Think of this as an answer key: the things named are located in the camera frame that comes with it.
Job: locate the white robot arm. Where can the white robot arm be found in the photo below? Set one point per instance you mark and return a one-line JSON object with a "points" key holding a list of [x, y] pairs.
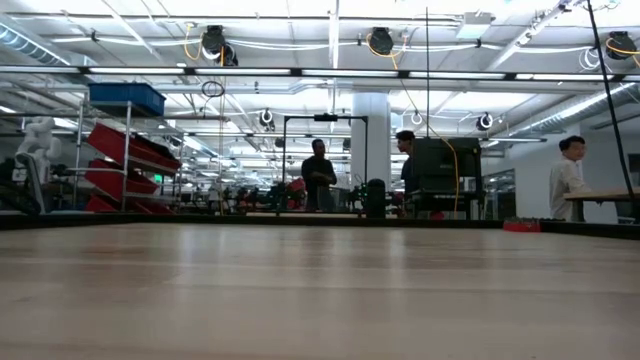
{"points": [[40, 145]]}

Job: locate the wooden desk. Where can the wooden desk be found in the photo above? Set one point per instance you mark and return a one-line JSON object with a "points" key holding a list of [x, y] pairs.
{"points": [[600, 195]]}

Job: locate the long ceiling light strip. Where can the long ceiling light strip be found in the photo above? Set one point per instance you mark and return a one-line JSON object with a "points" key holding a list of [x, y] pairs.
{"points": [[250, 71]]}

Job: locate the white pillar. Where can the white pillar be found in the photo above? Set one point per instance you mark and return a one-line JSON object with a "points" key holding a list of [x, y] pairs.
{"points": [[372, 130]]}

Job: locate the black gantry frame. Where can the black gantry frame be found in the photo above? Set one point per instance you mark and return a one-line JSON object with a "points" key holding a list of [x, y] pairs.
{"points": [[325, 117]]}

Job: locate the office chair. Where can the office chair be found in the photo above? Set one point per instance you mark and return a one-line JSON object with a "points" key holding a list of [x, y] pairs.
{"points": [[32, 185]]}

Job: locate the small red block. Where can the small red block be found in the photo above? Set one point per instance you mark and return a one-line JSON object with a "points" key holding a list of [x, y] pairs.
{"points": [[522, 226]]}

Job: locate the black cylinder stand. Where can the black cylinder stand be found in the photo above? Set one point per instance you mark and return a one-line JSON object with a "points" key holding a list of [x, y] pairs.
{"points": [[376, 197]]}

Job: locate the black equipment cabinet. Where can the black equipment cabinet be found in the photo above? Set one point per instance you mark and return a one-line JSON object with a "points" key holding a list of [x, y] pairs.
{"points": [[440, 157]]}

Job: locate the background black robot arm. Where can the background black robot arm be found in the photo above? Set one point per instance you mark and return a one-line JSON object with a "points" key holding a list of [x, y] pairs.
{"points": [[359, 195], [280, 192]]}

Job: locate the blue plastic bin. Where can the blue plastic bin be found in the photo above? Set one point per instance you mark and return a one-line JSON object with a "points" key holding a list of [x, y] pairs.
{"points": [[125, 97]]}

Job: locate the silver ventilation duct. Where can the silver ventilation duct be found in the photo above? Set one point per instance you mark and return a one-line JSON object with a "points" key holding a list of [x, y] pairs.
{"points": [[30, 45]]}

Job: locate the shelf rack with red bins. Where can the shelf rack with red bins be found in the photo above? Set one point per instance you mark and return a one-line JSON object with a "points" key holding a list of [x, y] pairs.
{"points": [[125, 145]]}

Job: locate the person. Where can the person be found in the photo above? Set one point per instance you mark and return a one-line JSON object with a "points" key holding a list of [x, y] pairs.
{"points": [[565, 182], [407, 165], [318, 175]]}

